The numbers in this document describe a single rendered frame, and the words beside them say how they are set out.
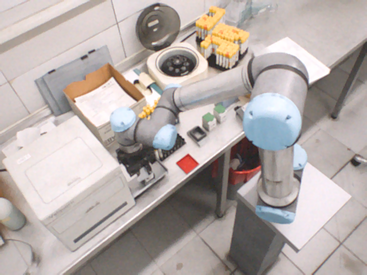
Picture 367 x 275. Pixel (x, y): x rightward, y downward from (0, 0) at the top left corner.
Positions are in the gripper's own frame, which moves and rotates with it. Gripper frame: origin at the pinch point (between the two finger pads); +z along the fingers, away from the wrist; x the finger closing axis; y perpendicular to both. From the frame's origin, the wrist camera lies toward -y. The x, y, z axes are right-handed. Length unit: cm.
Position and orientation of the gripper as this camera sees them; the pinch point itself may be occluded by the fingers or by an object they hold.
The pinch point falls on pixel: (145, 171)
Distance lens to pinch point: 130.8
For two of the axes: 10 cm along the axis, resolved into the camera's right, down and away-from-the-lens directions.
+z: 0.6, 5.7, 8.2
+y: -7.6, 5.5, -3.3
